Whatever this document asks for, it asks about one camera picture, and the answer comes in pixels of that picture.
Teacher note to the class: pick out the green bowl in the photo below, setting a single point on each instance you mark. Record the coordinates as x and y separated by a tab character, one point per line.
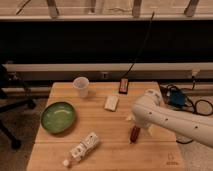
58	117

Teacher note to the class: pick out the white sponge block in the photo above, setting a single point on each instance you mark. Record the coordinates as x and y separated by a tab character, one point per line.
111	103

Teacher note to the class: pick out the clear plastic cup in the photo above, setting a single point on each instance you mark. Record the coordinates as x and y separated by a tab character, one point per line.
81	84

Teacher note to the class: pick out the small black red device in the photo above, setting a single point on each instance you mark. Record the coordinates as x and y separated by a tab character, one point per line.
123	87

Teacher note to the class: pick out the black office chair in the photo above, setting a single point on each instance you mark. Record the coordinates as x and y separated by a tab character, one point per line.
5	77

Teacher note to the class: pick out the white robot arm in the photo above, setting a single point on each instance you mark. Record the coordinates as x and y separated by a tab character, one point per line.
146	110

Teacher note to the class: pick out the blue box on floor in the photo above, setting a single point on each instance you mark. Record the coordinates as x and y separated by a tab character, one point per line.
177	98

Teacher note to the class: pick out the plastic bottle with label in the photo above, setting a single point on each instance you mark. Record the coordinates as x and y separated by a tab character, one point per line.
86	145

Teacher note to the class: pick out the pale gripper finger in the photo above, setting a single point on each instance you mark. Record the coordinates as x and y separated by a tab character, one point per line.
129	117
149	130

